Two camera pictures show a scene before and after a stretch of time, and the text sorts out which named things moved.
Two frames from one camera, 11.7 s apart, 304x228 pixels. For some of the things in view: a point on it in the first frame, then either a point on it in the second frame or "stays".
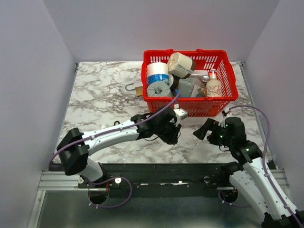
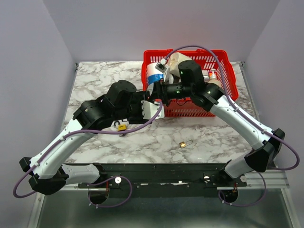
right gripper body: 217,136 → 159,90
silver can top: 205,78 stays
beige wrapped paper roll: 180,65 stays
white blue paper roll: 157,72 stays
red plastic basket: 205,61 stays
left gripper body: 168,132 → 136,112
